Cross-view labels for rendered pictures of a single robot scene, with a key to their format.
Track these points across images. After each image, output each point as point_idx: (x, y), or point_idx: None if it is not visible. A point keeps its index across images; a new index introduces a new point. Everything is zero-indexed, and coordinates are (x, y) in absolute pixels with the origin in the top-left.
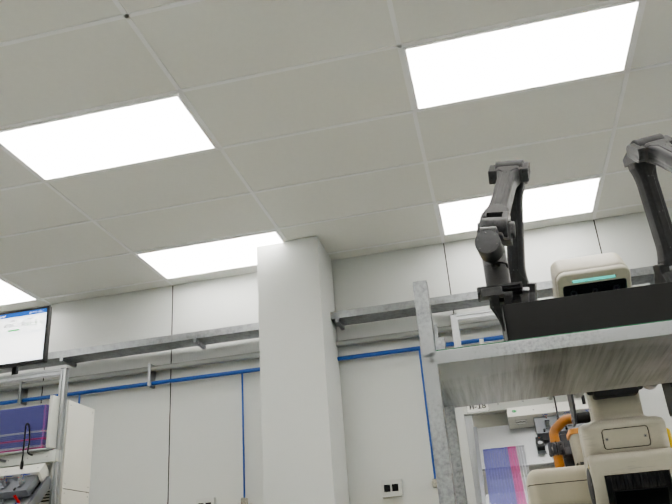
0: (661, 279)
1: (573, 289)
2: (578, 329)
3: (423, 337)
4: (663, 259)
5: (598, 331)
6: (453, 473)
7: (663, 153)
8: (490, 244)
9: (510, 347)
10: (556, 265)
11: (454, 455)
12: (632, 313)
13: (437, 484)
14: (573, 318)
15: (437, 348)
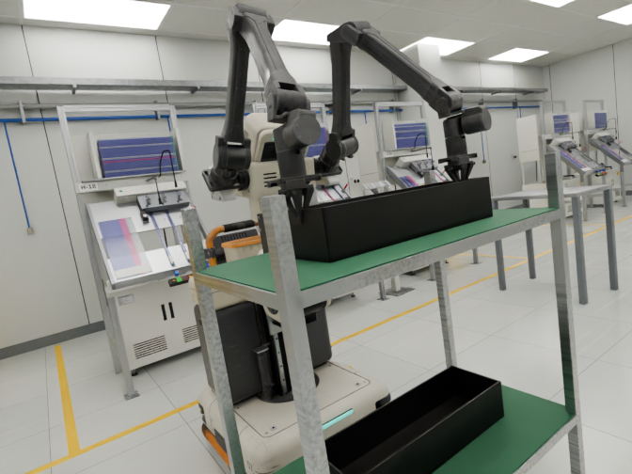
0: (335, 145)
1: (271, 145)
2: (380, 231)
3: (286, 276)
4: (339, 130)
5: (432, 251)
6: (213, 347)
7: (382, 45)
8: (310, 134)
9: (370, 276)
10: (255, 119)
11: (213, 329)
12: (413, 214)
13: (310, 449)
14: (376, 221)
15: (189, 221)
